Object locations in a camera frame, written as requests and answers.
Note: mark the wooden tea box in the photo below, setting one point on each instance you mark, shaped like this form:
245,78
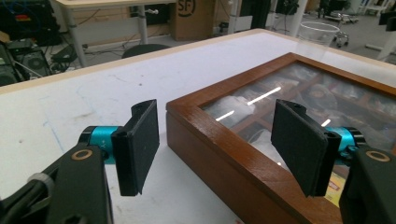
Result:
218,161

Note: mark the white desk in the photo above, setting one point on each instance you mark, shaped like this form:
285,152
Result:
73,31

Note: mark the white desk leg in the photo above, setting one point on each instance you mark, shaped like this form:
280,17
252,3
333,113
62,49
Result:
233,15

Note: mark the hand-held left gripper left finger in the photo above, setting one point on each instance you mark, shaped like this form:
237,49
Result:
137,152

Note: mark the white slanted metal post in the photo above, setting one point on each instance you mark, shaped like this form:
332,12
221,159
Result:
299,15

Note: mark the black computer tower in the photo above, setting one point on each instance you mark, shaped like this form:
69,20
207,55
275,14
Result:
32,60
7,71

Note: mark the black round stool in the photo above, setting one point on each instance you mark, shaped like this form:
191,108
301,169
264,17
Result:
144,49

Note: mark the brown cardboard box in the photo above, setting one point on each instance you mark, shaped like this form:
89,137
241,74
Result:
193,21

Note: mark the clear plastic bin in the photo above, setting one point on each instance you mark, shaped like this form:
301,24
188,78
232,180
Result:
317,34

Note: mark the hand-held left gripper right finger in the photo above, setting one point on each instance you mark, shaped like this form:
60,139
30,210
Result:
299,146

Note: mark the black metal post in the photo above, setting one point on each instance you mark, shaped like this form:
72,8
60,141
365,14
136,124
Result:
261,12

